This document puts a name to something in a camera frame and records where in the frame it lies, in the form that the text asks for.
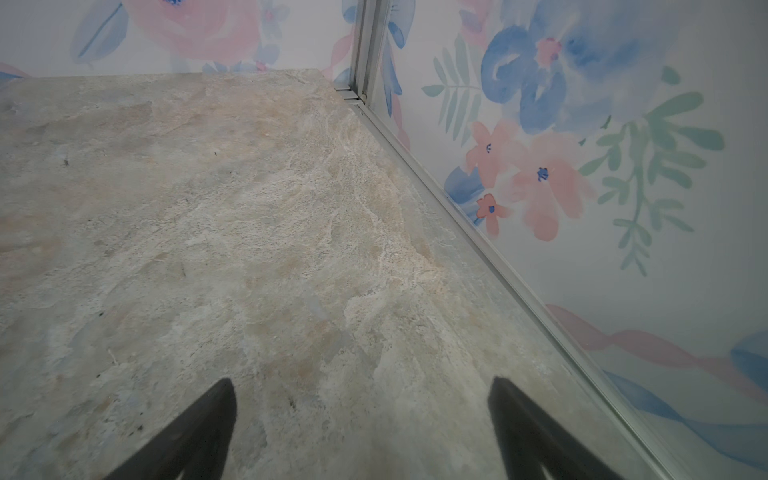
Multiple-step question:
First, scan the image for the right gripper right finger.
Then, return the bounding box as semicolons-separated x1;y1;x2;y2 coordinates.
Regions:
487;377;621;480

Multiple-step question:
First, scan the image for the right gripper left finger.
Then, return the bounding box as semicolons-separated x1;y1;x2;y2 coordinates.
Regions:
107;378;237;479

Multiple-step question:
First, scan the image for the right corner aluminium post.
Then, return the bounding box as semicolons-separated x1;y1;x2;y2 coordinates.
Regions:
348;0;392;103

